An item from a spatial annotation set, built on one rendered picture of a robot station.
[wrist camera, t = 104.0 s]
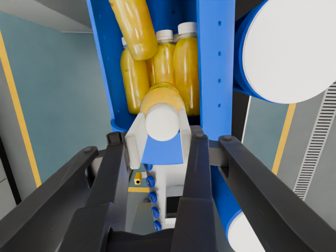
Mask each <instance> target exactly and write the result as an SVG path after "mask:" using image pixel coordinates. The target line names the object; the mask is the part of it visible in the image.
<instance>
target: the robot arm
mask: <svg viewBox="0 0 336 252"><path fill-rule="evenodd" d="M178 115H179V129H180V139H181V148H182V158H183V164H184V165H185V166H187V168H186V174H185V181H184V187H183V194H182V197H180V198H179V203H178V208H177V214H176V220H175V226H174V228H166V229H163V230H159V231H156V232H153V233H150V234H146V235H140V234H135V233H130V232H125V230H126V216H127V202H128V188H129V174H130V168H131V169H132V170H133V169H139V167H140V165H141V161H142V157H143V153H144V149H145V145H146V142H147V138H148V133H147V131H146V128H145V120H146V117H145V113H144V112H139V114H138V115H137V117H136V118H135V120H134V122H133V124H132V125H131V127H130V129H129V131H124V132H121V131H114V132H110V133H108V134H106V135H105V136H106V141H107V148H106V149H103V150H99V151H98V148H97V146H87V147H85V148H83V149H82V150H80V151H79V152H78V153H77V154H76V155H75V156H73V157H72V158H71V159H70V160H69V161H68V162H66V163H65V164H64V165H63V166H62V167H61V168H60V169H58V170H57V171H56V172H55V173H54V174H53V175H52V176H50V177H49V178H48V179H47V180H46V181H45V182H44V183H42V184H41V185H40V186H39V187H38V188H37V189H35V190H34V191H33V192H32V193H31V194H30V195H29V196H27V197H26V198H25V199H24V200H23V201H22V202H21V203H19V204H18V205H17V206H16V207H15V208H14V209H12V210H11V211H10V212H9V213H8V214H7V215H6V216H4V217H3V218H2V219H1V220H0V252H55V251H56V249H57V248H58V246H59V245H60V247H59V249H58V251H57V252H219V251H218V250H217V240H216V227H215V213H214V201H213V196H212V181H211V167H210V165H212V166H218V170H219V171H220V173H221V175H222V177H223V178H224V180H225V182H226V184H227V185H228V187H229V189H230V191H231V192H232V194H233V196H234V198H235V199H236V201H237V203H238V205H239V207H240V208H241V210H242V212H243V214H244V215H245V217H246V219H247V221H248V222H249V224H250V226H251V228H252V229H253V231H254V233H255V235H256V236H257V238H258V240H259V242H260V243H261V245H262V247H263V249H264V250H265V252H336V230H335V229H333V228H332V227H331V226H330V225H329V224H328V223H326V222H325V221H324V220H323V219H322V218H321V217H320V216H319V215H318V214H317V213H316V212H315V211H314V210H313V209H312V208H311V207H309V206H308V205H307V204H306V203H305V202H304V201H303V200H302V199H301V198H300V197H299V196H298V195H297V194H296V193H295V192H293V191H292V190H291V189H290V188H289V187H288V186H287V185H286V184H285V183H284V182H283V181H282V180H281V179H280V178H279V177H277V176H276V175H275V174H274V173H273V172H272V171H271V170H270V169H269V168H268V167H267V166H266V165H265V164H264V163H263V162H261V161H260V160H259V159H258V158H257V157H256V156H255V155H254V154H253V153H252V152H251V151H250V150H249V149H248V148H247V147H245V146H244V145H243V144H242V143H241V142H240V141H239V140H238V139H237V138H236V137H234V136H232V135H221V136H219V138H218V140H210V139H209V138H208V136H207V135H206V134H204V132H203V130H202V127H201V126H199V125H189V122H188V118H187V114H186V111H185V110H184V109H179V110H178ZM129 164H130V168H129ZM85 174H86V175H85ZM60 243H61V244H60Z"/></svg>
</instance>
